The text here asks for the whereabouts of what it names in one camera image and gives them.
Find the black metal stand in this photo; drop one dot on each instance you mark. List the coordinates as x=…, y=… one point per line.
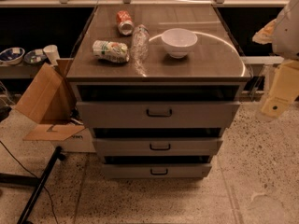
x=38, y=183

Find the red soda can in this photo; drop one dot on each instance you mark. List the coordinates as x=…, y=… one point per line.
x=124, y=22

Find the white paper cup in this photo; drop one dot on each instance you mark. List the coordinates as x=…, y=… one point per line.
x=52, y=53

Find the grey drawer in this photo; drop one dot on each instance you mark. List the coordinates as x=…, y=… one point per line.
x=157, y=114
x=123, y=171
x=157, y=146

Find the brown cardboard box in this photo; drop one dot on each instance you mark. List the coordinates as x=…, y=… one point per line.
x=49, y=102

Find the blue white bowl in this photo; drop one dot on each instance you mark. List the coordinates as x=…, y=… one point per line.
x=35, y=57
x=12, y=56

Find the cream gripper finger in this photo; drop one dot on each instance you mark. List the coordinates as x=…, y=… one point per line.
x=284, y=89

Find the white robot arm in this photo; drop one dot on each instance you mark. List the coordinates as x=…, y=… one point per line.
x=283, y=34

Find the crushed green white can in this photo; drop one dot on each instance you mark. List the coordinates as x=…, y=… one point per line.
x=115, y=52

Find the blue white bowl left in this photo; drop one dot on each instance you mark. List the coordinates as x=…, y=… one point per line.
x=12, y=56

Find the clear plastic bottle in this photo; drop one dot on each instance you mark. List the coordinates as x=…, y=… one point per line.
x=140, y=43

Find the blue white bowl right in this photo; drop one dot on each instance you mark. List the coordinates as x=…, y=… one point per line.
x=35, y=57

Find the grey drawer cabinet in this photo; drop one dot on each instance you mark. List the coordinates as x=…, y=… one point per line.
x=211, y=72

